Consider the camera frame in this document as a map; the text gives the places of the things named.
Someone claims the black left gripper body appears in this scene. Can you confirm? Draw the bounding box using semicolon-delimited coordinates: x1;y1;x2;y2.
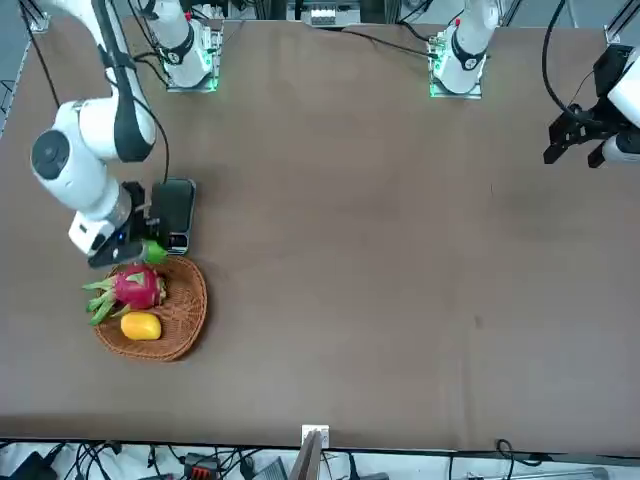
568;98;626;143

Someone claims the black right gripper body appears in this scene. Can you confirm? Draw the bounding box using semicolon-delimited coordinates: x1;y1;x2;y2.
112;180;154;249

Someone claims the green apple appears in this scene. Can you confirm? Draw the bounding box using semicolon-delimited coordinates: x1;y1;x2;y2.
142;239;169;265

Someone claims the white electronic scale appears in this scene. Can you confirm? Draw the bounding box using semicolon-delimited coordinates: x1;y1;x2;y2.
151;178;197;257

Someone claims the pink dragon fruit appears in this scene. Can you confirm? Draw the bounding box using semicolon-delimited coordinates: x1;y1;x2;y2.
82;263;169;326

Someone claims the yellow mango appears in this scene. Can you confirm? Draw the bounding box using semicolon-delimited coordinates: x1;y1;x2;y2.
120;311;163;342

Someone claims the brown wicker basket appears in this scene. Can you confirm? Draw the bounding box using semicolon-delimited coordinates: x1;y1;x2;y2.
93;254;209;364

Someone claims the black power adapter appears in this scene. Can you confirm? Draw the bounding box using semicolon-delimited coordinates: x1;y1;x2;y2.
9;451;59;480

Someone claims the red and black connector block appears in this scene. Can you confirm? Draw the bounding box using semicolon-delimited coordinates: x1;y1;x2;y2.
182;452;221;479

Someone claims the grey power strip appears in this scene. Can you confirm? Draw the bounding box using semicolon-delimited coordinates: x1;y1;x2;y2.
299;3;352;29

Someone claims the grey foot pedal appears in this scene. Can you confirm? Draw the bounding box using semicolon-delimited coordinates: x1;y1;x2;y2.
259;457;289;480

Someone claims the brown wooden board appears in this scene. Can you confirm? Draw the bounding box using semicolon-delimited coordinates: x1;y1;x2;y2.
291;430;324;480

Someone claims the silver metal rod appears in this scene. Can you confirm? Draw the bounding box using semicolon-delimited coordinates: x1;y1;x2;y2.
464;467;609;480

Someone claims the thick black gripper cable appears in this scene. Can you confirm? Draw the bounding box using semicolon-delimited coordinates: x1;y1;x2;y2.
541;0;576;112

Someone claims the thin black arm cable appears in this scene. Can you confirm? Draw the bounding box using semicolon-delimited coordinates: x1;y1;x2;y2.
19;2;61;109

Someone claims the black table cable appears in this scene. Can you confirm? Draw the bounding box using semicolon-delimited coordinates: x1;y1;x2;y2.
341;28;432;55

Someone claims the small white bracket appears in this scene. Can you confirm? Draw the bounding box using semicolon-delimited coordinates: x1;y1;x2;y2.
301;424;331;448

